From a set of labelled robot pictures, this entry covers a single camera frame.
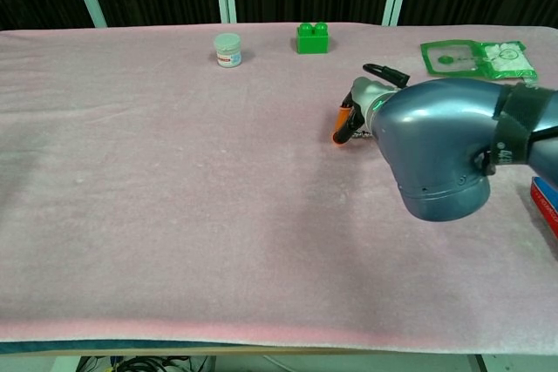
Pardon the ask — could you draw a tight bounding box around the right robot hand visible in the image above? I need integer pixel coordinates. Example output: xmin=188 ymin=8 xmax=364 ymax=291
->
xmin=330 ymin=63 xmax=412 ymax=146

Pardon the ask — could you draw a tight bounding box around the green toy brick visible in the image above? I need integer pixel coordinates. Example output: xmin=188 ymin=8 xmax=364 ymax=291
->
xmin=296 ymin=22 xmax=330 ymax=56

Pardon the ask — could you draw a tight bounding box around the green white snack packet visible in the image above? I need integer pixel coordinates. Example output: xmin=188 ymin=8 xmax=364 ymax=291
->
xmin=419 ymin=39 xmax=539 ymax=84

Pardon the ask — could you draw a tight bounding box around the blue red snack packet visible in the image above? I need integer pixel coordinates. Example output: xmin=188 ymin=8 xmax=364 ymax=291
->
xmin=530 ymin=175 xmax=558 ymax=239

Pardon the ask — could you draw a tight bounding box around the pink table cloth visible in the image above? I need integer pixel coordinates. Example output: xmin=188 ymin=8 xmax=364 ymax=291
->
xmin=0 ymin=23 xmax=558 ymax=354

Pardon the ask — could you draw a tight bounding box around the black floor cable tangle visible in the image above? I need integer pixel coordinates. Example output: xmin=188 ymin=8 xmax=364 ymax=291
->
xmin=77 ymin=355 xmax=213 ymax=372

